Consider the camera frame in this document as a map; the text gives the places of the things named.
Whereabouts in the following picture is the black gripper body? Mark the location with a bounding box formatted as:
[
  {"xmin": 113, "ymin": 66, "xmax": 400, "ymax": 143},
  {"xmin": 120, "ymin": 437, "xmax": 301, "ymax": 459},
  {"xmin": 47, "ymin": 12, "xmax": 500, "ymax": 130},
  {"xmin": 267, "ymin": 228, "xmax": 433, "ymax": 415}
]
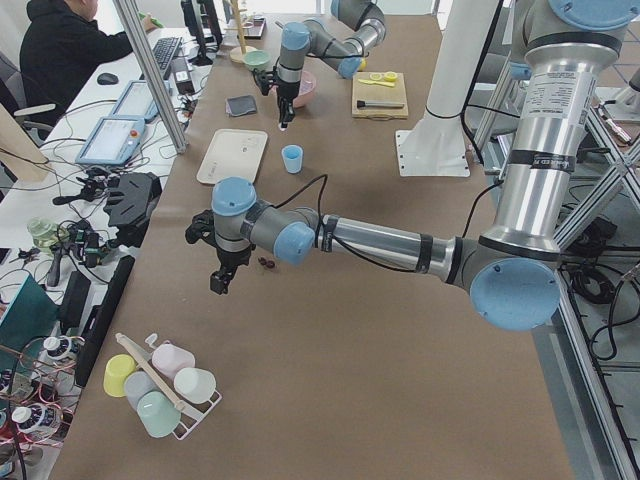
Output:
[
  {"xmin": 217, "ymin": 245, "xmax": 253, "ymax": 280},
  {"xmin": 277, "ymin": 79, "xmax": 299, "ymax": 111}
]

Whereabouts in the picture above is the light blue plastic cup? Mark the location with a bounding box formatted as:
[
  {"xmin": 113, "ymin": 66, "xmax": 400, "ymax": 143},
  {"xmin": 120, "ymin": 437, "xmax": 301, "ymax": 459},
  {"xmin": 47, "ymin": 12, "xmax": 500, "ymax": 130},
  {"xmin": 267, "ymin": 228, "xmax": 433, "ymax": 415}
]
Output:
[{"xmin": 281, "ymin": 144, "xmax": 304, "ymax": 174}]

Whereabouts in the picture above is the wooden cup tree stand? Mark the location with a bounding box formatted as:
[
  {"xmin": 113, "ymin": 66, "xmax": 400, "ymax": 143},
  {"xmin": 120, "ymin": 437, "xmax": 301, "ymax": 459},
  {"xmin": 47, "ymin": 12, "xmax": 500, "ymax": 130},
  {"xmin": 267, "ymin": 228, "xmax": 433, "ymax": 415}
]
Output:
[{"xmin": 223, "ymin": 0, "xmax": 256, "ymax": 64}]

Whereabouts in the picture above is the pink plastic cup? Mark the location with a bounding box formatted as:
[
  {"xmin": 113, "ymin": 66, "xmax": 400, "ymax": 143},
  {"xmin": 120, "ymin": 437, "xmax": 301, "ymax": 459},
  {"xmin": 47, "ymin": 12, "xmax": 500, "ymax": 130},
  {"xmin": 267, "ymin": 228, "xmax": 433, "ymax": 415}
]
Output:
[{"xmin": 151, "ymin": 343, "xmax": 196, "ymax": 381}]

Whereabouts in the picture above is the white plastic cup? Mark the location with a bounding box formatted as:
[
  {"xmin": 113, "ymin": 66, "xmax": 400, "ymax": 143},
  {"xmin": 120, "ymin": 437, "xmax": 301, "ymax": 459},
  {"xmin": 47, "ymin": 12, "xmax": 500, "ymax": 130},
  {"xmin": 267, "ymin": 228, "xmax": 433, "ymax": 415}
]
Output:
[{"xmin": 173, "ymin": 367, "xmax": 217, "ymax": 404}]

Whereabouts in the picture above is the grey plastic cup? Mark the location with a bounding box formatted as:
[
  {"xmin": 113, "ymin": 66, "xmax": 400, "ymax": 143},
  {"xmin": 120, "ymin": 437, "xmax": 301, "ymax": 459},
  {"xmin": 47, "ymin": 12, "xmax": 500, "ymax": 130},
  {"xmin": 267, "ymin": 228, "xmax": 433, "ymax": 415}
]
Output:
[{"xmin": 124, "ymin": 370, "xmax": 157, "ymax": 411}]

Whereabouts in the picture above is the yellow plastic cup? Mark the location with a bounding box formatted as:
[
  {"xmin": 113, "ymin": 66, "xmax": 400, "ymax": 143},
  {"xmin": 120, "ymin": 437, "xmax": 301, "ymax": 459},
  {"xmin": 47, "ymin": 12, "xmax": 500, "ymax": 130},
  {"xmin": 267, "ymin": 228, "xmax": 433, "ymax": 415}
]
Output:
[{"xmin": 103, "ymin": 354, "xmax": 137, "ymax": 398}]

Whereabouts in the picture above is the mint plastic cup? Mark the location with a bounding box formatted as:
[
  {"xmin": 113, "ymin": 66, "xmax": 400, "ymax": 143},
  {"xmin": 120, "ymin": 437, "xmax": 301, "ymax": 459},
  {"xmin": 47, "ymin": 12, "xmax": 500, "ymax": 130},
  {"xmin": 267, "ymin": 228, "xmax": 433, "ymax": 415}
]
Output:
[{"xmin": 136, "ymin": 391, "xmax": 181, "ymax": 438}]

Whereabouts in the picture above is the pink bowl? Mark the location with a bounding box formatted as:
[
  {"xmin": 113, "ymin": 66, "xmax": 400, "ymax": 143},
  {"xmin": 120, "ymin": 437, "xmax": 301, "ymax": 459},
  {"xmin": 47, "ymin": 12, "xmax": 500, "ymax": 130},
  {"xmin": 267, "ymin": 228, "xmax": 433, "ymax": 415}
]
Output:
[{"xmin": 293, "ymin": 70, "xmax": 317, "ymax": 108}]

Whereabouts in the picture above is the mint green bowl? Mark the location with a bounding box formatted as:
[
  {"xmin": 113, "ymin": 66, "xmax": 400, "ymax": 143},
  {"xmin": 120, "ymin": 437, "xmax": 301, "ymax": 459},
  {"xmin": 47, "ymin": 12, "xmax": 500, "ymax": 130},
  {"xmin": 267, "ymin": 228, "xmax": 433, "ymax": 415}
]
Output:
[{"xmin": 243, "ymin": 50, "xmax": 271, "ymax": 73}]

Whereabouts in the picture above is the grey folded cloth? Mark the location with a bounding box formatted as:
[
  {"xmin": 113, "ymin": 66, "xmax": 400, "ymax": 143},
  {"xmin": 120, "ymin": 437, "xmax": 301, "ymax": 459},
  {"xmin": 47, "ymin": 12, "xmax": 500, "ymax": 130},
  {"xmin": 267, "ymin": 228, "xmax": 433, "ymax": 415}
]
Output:
[{"xmin": 225, "ymin": 95, "xmax": 258, "ymax": 118}]

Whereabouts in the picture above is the cream rabbit tray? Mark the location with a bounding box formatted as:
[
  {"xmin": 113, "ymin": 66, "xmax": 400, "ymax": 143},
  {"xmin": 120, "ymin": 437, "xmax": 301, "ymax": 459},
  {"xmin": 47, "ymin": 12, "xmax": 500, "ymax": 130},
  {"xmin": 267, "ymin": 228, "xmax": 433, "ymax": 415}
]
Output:
[{"xmin": 196, "ymin": 129, "xmax": 268, "ymax": 185}]

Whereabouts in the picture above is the wooden cutting board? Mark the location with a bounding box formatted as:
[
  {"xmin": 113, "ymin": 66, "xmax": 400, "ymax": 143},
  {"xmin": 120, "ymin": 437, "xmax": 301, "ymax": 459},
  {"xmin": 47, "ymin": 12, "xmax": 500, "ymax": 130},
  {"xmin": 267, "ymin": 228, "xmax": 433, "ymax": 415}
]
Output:
[{"xmin": 351, "ymin": 72, "xmax": 409, "ymax": 120}]

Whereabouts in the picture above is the yellow plastic knife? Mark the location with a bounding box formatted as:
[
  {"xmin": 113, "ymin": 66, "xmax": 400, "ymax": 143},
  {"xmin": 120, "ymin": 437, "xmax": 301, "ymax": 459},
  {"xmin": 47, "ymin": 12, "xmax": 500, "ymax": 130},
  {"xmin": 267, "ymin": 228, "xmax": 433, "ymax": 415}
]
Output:
[{"xmin": 357, "ymin": 79, "xmax": 396, "ymax": 88}]

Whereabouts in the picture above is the black keyboard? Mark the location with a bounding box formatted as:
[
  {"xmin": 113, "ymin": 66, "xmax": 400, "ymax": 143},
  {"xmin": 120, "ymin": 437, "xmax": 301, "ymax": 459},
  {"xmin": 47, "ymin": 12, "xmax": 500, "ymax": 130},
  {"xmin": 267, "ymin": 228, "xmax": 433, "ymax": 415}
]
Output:
[{"xmin": 152, "ymin": 37, "xmax": 182, "ymax": 80}]

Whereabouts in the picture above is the teach pendant far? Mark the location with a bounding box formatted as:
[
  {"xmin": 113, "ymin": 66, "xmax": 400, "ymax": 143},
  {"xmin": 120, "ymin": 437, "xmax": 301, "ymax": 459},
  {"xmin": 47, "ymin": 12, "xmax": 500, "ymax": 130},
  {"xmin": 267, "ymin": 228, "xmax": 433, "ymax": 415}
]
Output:
[{"xmin": 110, "ymin": 80, "xmax": 159, "ymax": 122}]

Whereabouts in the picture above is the teach pendant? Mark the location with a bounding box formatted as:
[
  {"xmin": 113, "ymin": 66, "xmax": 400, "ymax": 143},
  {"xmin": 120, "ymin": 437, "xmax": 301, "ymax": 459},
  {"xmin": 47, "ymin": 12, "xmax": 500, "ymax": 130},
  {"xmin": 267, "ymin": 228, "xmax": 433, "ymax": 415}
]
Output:
[
  {"xmin": 110, "ymin": 80, "xmax": 159, "ymax": 122},
  {"xmin": 75, "ymin": 115, "xmax": 146, "ymax": 166}
]

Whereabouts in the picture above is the teach pendant near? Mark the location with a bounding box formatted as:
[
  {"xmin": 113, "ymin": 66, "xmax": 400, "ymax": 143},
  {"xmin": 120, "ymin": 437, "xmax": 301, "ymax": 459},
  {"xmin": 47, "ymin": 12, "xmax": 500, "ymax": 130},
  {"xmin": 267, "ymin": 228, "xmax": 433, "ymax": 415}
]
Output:
[{"xmin": 75, "ymin": 115, "xmax": 146, "ymax": 166}]

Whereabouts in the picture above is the black computer mouse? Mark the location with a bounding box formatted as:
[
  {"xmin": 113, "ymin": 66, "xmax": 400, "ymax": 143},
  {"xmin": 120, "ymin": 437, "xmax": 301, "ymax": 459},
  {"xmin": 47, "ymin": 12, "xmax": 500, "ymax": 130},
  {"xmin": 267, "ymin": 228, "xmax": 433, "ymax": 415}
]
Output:
[{"xmin": 96, "ymin": 72, "xmax": 119, "ymax": 86}]

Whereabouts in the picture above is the seated person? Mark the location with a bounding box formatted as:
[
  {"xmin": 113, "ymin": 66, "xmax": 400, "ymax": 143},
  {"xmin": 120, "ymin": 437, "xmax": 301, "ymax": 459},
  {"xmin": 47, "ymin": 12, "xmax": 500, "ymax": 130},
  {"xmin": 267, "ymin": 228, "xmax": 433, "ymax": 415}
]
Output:
[{"xmin": 19, "ymin": 0, "xmax": 132, "ymax": 125}]

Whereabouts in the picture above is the white wire cup rack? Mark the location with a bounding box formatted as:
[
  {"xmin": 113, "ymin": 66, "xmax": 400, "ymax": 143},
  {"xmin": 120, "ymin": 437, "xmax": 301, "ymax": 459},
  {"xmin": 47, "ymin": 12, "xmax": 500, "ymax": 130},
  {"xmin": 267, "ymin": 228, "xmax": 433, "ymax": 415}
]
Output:
[{"xmin": 115, "ymin": 333, "xmax": 222, "ymax": 440}]

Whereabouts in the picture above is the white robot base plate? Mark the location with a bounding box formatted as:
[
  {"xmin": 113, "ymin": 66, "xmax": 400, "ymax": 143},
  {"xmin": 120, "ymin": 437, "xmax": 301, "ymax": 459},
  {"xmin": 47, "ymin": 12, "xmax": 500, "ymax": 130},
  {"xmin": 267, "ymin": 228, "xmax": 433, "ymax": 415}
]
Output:
[{"xmin": 394, "ymin": 112, "xmax": 470, "ymax": 177}]

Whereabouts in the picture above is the aluminium frame post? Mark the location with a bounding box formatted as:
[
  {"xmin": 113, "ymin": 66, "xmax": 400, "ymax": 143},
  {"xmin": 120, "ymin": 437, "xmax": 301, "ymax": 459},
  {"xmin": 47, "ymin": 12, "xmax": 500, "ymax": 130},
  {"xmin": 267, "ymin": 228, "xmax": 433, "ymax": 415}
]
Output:
[{"xmin": 113, "ymin": 0, "xmax": 187, "ymax": 154}]

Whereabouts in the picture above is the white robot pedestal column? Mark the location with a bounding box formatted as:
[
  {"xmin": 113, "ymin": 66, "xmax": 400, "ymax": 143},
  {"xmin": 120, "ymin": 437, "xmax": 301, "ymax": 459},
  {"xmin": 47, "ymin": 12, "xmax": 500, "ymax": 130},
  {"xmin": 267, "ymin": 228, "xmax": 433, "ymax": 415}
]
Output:
[{"xmin": 425, "ymin": 0, "xmax": 502, "ymax": 120}]

